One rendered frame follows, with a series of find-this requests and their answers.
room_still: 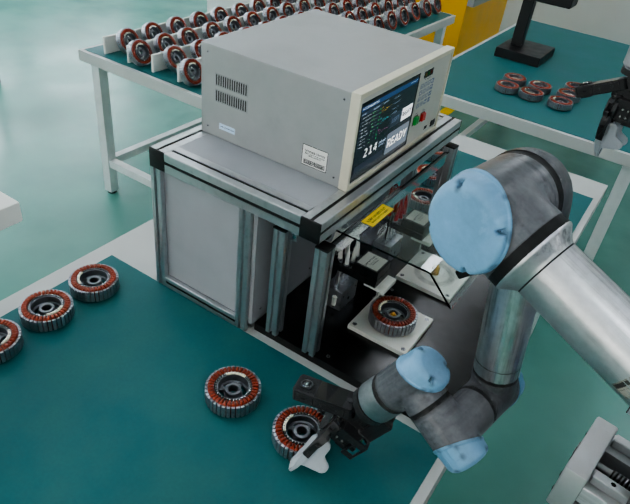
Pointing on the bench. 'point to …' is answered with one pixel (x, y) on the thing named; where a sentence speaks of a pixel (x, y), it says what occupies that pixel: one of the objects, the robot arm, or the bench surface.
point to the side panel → (202, 247)
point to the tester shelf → (286, 179)
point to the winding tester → (315, 89)
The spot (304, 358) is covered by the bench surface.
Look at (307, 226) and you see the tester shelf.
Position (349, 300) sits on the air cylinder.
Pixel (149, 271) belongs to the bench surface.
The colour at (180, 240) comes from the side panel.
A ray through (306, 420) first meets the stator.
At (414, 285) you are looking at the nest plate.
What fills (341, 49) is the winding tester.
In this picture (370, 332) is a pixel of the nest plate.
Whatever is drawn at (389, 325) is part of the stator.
